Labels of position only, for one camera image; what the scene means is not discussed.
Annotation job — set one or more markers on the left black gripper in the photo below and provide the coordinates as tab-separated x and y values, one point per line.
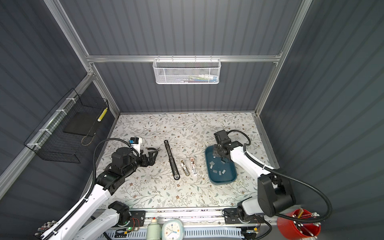
151	160

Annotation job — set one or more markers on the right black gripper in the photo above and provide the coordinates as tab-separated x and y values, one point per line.
215	150

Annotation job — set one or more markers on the pink small stapler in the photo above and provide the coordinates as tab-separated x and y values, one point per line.
194	167

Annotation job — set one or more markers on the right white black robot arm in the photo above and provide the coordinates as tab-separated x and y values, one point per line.
275	191

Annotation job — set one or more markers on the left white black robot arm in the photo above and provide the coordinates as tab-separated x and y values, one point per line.
73	225

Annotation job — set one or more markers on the black pliers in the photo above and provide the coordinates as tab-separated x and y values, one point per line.
153	151

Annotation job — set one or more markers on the teal plastic tray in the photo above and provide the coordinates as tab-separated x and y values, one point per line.
220	170

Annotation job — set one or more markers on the yellow marker in basket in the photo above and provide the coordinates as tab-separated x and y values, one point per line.
102	115

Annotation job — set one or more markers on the black notebook in basket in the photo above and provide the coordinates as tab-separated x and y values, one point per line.
83	124

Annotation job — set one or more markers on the pale green glue bottle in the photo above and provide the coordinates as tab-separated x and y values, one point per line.
154	230

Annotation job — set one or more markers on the mint analog clock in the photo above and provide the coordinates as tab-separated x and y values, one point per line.
173	230

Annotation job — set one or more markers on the red pencil cup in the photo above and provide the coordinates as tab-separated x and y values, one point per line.
292	230

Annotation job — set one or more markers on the clear cup of pens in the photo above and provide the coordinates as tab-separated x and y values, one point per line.
46	226

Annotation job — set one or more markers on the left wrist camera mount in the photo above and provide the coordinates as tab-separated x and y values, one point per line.
136	143

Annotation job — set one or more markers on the black wire basket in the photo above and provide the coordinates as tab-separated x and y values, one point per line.
68	134

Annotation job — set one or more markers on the white wire mesh basket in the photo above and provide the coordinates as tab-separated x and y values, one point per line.
187	71

